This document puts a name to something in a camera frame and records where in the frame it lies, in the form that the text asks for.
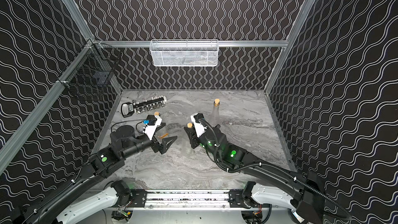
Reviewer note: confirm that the black wire basket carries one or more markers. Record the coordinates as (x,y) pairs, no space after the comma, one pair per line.
(91,79)

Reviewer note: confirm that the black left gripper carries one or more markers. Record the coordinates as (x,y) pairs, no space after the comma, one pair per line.
(157,143)

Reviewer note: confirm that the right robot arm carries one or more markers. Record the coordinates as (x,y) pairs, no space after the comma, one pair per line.
(306,196)

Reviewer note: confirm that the metal base rail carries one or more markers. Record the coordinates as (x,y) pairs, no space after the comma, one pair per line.
(187,199)

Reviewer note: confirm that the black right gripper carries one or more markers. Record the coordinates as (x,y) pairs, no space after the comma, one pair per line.
(193,137)

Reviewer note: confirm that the short clear corked bottle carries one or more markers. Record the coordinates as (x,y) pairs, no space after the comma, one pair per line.
(186,148)

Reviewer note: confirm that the tall clear corked bottle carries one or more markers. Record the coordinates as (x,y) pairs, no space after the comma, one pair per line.
(215,116)

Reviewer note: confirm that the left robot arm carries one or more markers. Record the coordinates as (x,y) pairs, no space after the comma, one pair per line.
(61,207)

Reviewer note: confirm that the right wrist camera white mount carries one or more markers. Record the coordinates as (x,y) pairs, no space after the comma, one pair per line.
(199,127)

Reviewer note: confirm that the white wire mesh basket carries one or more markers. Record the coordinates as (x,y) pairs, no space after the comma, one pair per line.
(184,52)

